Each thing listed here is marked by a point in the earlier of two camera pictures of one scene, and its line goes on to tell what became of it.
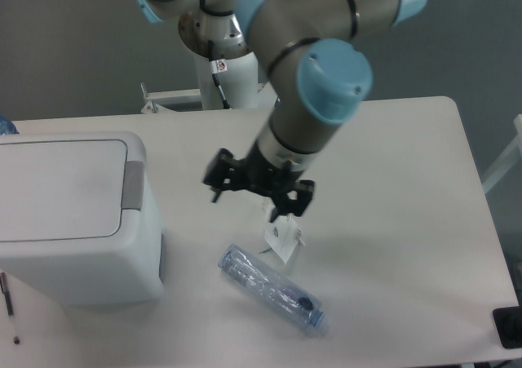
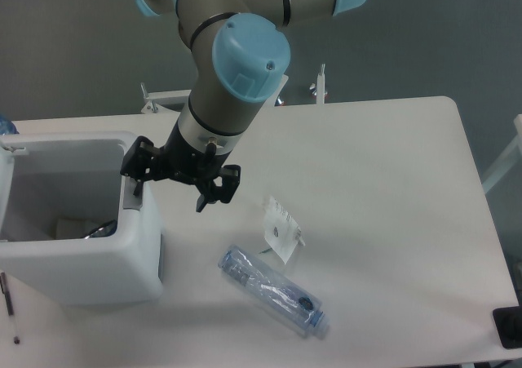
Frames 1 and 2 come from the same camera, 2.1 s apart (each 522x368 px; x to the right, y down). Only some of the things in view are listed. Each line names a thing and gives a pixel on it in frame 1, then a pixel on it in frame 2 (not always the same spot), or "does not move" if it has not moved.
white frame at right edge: (510, 158) does not move
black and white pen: (6, 290) does not move
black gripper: (225, 172) -> (190, 163)
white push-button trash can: (80, 223) does not move
